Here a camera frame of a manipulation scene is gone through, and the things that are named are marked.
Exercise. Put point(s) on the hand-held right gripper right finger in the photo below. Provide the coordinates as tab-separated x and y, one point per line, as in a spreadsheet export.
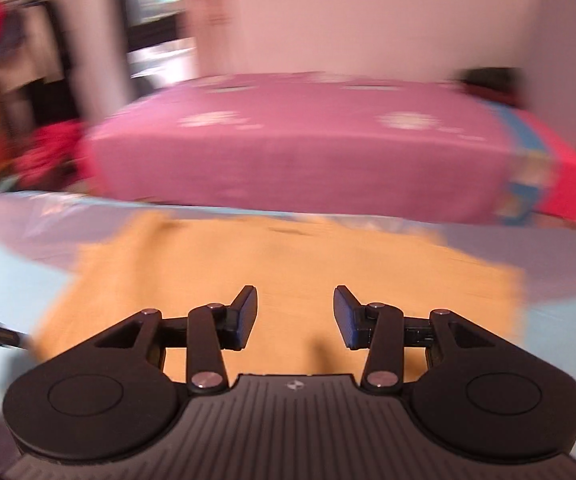
347	317

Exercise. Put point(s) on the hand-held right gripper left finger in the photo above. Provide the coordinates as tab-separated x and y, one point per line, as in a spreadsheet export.
245	317

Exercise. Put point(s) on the red clothes pile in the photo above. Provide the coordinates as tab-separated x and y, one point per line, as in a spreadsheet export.
53	155

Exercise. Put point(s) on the black clothes rack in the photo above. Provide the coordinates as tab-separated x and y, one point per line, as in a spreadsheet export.
48	45

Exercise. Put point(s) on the pink and blue printed blanket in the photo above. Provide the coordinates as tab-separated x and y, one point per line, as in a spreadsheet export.
572	185

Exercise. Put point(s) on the dark object on bed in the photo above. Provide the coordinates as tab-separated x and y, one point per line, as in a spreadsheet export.
490	85

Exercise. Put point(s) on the window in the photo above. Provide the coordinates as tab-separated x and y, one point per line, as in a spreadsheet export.
160	5

